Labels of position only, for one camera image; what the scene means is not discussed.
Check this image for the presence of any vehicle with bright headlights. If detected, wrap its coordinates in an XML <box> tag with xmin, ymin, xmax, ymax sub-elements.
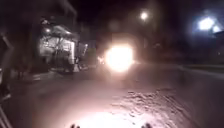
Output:
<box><xmin>98</xmin><ymin>33</ymin><xmax>139</xmax><ymax>74</ymax></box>

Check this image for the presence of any dark asphalt road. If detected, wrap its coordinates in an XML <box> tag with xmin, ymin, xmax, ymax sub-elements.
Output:
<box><xmin>0</xmin><ymin>61</ymin><xmax>224</xmax><ymax>128</ymax></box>

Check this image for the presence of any robot's own part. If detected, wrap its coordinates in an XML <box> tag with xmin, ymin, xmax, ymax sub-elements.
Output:
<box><xmin>69</xmin><ymin>123</ymin><xmax>81</xmax><ymax>128</ymax></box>
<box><xmin>141</xmin><ymin>122</ymin><xmax>153</xmax><ymax>128</ymax></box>

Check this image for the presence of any pale kerb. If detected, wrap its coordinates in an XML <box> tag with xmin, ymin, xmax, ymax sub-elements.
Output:
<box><xmin>178</xmin><ymin>64</ymin><xmax>224</xmax><ymax>79</ymax></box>

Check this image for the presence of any bright white street lamp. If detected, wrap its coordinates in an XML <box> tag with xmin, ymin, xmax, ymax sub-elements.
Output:
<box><xmin>196</xmin><ymin>16</ymin><xmax>223</xmax><ymax>34</ymax></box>

